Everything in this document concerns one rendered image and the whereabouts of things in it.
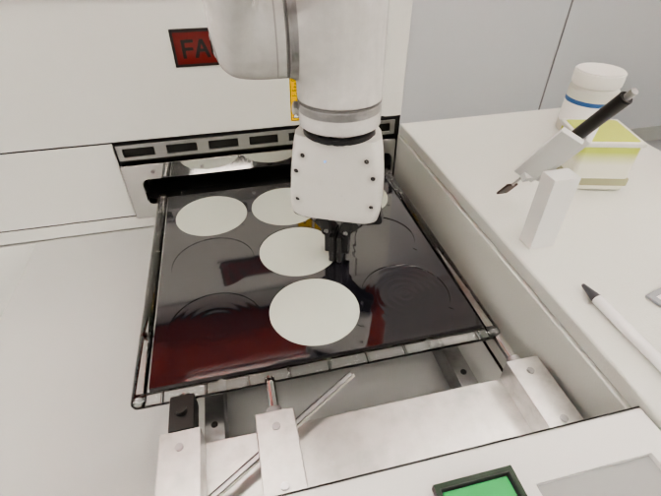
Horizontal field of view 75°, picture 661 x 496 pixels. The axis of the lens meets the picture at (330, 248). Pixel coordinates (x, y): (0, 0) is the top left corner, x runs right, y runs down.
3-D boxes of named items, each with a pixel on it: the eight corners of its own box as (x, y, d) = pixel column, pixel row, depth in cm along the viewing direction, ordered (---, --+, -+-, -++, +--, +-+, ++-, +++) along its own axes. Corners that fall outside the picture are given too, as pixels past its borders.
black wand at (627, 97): (645, 96, 33) (639, 83, 33) (630, 98, 33) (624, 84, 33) (508, 196, 52) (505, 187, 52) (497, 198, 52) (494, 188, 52)
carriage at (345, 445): (165, 467, 40) (157, 453, 38) (520, 388, 46) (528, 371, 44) (158, 570, 34) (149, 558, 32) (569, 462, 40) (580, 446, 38)
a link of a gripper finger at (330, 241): (308, 216, 51) (309, 259, 55) (334, 219, 50) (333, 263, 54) (314, 201, 53) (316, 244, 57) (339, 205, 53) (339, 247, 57)
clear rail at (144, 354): (159, 200, 68) (157, 192, 67) (168, 199, 68) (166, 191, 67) (131, 414, 40) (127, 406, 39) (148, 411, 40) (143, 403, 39)
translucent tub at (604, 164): (544, 163, 61) (560, 117, 57) (598, 164, 61) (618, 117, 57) (565, 191, 55) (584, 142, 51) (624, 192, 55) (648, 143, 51)
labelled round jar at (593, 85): (545, 123, 72) (565, 63, 66) (582, 119, 73) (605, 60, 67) (573, 141, 67) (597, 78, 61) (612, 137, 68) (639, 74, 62)
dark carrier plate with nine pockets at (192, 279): (169, 200, 67) (168, 197, 66) (381, 174, 73) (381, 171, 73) (150, 393, 41) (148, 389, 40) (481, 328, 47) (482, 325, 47)
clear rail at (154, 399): (133, 401, 41) (129, 393, 40) (494, 330, 47) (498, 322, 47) (131, 414, 40) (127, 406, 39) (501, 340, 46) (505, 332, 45)
